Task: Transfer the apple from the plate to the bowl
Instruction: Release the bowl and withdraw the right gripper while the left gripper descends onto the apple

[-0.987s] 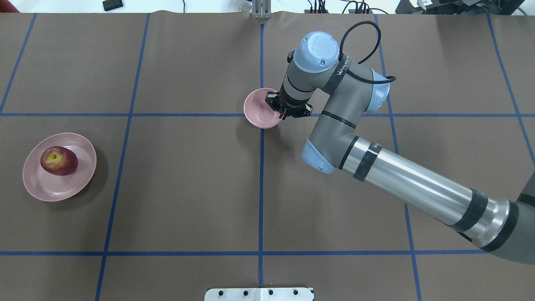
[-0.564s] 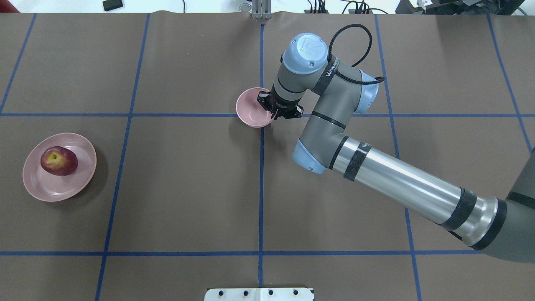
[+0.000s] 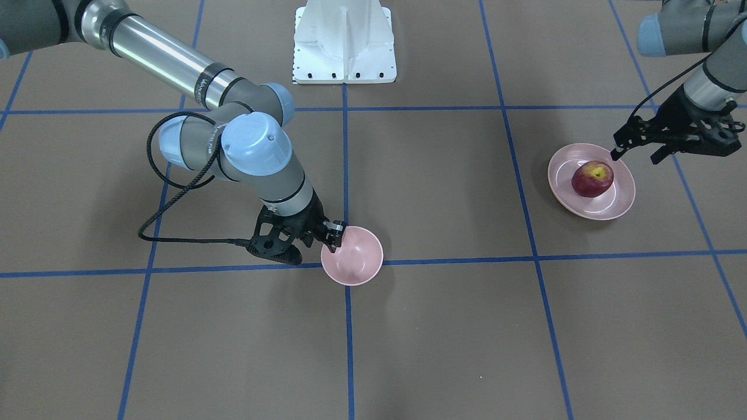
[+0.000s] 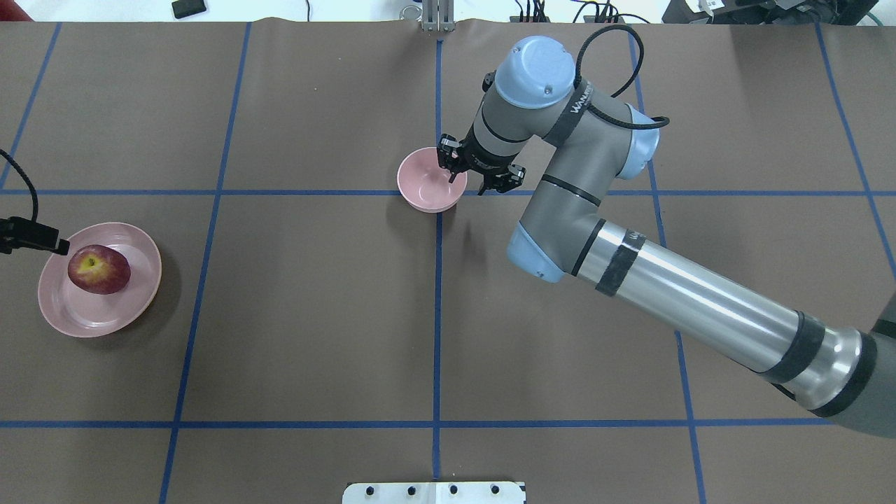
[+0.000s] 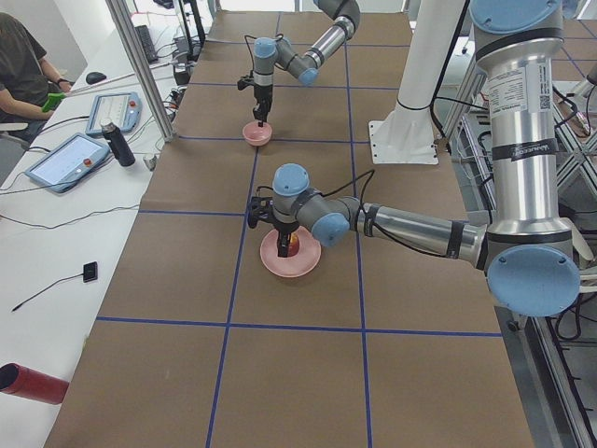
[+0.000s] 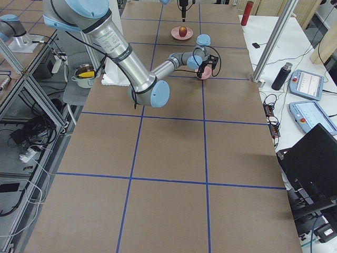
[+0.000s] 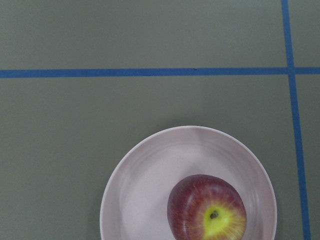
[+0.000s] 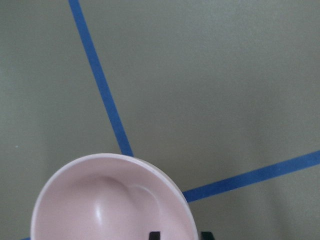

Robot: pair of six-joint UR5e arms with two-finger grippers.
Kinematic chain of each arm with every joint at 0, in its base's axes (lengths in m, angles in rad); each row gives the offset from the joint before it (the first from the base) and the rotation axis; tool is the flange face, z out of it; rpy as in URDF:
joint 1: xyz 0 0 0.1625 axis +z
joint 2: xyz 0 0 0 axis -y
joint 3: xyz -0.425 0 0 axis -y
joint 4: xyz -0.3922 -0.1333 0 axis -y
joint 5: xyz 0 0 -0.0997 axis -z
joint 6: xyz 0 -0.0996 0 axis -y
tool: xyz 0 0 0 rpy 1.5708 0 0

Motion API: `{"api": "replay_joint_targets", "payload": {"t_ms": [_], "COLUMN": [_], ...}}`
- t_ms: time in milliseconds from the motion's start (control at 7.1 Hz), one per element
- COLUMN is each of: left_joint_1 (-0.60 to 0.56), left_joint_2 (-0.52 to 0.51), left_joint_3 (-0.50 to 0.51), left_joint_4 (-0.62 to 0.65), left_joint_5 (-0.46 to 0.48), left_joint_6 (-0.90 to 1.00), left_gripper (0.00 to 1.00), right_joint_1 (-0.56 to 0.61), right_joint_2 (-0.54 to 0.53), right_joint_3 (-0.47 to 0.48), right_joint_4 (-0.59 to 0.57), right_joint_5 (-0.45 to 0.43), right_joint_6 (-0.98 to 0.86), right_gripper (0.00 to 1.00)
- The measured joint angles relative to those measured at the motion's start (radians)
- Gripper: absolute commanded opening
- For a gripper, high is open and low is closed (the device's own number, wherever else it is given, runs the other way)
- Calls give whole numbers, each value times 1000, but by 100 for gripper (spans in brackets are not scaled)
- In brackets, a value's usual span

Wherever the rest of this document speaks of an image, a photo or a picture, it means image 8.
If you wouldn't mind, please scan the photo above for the pink bowl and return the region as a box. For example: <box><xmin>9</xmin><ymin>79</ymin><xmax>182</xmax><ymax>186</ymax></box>
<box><xmin>30</xmin><ymin>153</ymin><xmax>199</xmax><ymax>240</ymax></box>

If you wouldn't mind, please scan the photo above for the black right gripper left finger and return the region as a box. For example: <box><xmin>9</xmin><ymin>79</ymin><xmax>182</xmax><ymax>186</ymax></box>
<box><xmin>149</xmin><ymin>231</ymin><xmax>160</xmax><ymax>240</ymax></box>

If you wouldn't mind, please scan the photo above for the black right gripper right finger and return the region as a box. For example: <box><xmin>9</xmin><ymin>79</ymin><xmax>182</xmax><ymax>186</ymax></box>
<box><xmin>200</xmin><ymin>231</ymin><xmax>215</xmax><ymax>240</ymax></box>

